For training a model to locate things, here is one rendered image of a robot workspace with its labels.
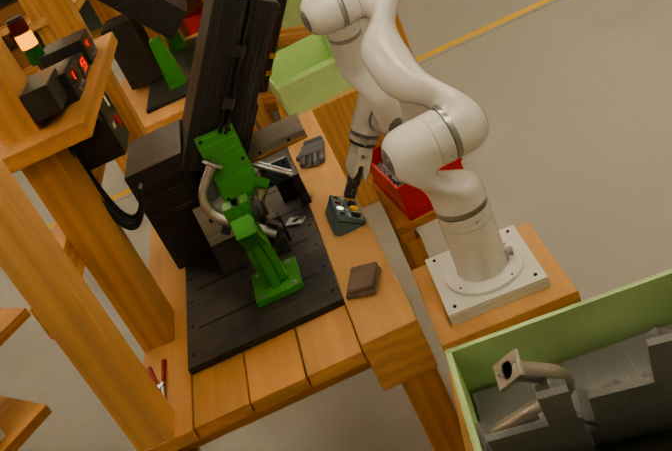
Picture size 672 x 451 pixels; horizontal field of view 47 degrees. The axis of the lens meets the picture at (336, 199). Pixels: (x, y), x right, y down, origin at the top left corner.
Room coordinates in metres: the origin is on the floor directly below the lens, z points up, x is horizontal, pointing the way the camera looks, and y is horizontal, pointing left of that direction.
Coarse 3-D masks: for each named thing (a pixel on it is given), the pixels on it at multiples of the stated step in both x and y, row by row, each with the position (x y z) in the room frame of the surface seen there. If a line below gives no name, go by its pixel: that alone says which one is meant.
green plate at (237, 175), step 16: (224, 128) 2.07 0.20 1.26; (208, 144) 2.07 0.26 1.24; (224, 144) 2.06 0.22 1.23; (240, 144) 2.06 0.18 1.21; (224, 160) 2.05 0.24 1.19; (240, 160) 2.05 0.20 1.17; (224, 176) 2.04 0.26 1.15; (240, 176) 2.03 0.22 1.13; (224, 192) 2.03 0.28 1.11; (240, 192) 2.02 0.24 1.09
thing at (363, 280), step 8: (368, 264) 1.65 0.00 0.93; (376, 264) 1.64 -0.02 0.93; (352, 272) 1.65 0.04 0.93; (360, 272) 1.63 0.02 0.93; (368, 272) 1.62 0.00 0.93; (376, 272) 1.61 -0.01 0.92; (352, 280) 1.61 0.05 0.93; (360, 280) 1.60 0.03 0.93; (368, 280) 1.58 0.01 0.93; (376, 280) 1.59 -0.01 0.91; (352, 288) 1.58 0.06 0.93; (360, 288) 1.58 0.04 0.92; (368, 288) 1.57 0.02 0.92; (376, 288) 1.57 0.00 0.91; (352, 296) 1.58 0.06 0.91; (360, 296) 1.57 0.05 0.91
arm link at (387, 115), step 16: (336, 48) 1.93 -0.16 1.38; (352, 48) 1.91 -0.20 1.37; (352, 64) 1.93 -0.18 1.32; (352, 80) 1.94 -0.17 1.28; (368, 80) 1.92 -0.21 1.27; (368, 96) 1.90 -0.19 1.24; (384, 96) 1.90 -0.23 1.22; (384, 112) 1.90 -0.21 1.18; (400, 112) 1.92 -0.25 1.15; (384, 128) 1.91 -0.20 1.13
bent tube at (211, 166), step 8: (208, 160) 2.04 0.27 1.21; (208, 168) 2.02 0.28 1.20; (216, 168) 2.02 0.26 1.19; (208, 176) 2.01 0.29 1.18; (200, 184) 2.02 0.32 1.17; (208, 184) 2.01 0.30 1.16; (200, 192) 2.01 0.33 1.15; (208, 192) 2.01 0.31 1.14; (200, 200) 2.00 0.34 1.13; (208, 200) 2.00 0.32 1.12; (208, 208) 1.99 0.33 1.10; (208, 216) 1.99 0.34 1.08; (216, 216) 1.98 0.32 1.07; (224, 216) 1.99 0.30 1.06; (224, 224) 1.98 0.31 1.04; (264, 232) 1.95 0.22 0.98; (272, 232) 1.95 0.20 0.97
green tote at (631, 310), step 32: (640, 288) 1.14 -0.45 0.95; (544, 320) 1.16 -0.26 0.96; (576, 320) 1.15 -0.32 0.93; (608, 320) 1.15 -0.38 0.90; (640, 320) 1.14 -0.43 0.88; (448, 352) 1.19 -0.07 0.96; (480, 352) 1.18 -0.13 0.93; (544, 352) 1.17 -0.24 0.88; (576, 352) 1.16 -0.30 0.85; (480, 384) 1.18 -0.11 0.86; (480, 448) 0.94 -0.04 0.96
